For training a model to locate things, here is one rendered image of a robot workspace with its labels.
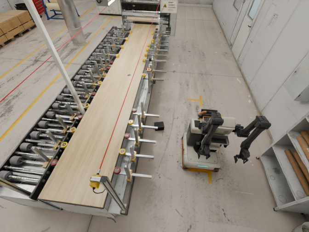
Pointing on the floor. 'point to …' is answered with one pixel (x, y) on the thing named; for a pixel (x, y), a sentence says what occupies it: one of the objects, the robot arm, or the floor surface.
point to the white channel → (53, 51)
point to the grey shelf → (287, 170)
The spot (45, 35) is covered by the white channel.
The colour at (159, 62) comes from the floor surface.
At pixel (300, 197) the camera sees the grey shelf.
